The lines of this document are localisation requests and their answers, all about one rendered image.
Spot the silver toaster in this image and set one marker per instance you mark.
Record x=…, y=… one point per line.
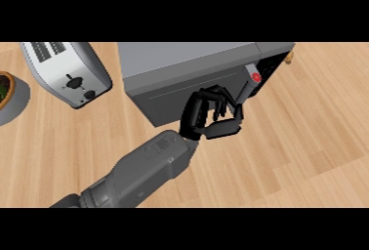
x=62, y=70

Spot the brown plant pot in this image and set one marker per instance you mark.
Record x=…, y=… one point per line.
x=5, y=89

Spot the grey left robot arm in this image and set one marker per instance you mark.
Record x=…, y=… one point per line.
x=143, y=169

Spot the grey microwave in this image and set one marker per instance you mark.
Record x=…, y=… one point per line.
x=182, y=65

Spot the grey milk carton red mark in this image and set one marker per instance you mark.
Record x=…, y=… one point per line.
x=254, y=75

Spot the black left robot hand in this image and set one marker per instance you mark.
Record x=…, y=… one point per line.
x=196, y=114

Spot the small tan object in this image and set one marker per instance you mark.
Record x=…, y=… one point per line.
x=288, y=59

